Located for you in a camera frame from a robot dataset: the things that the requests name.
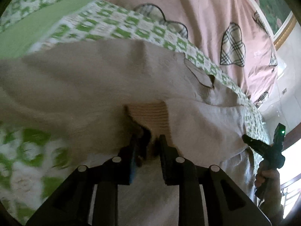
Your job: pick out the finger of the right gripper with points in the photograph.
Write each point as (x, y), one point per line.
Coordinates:
(255, 144)

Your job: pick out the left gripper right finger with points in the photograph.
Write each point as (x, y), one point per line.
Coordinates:
(207, 196)

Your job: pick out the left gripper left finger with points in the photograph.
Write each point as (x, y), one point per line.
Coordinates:
(89, 196)

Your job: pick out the beige knit sweater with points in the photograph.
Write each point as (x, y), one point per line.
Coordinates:
(79, 90)

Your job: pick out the person right hand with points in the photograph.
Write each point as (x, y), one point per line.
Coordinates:
(272, 197)

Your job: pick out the green white patterned quilt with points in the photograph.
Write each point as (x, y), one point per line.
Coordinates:
(35, 162)

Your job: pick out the pink heart print duvet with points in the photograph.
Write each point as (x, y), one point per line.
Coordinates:
(231, 33)

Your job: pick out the gold framed wall picture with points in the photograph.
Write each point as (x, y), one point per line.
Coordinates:
(278, 18)

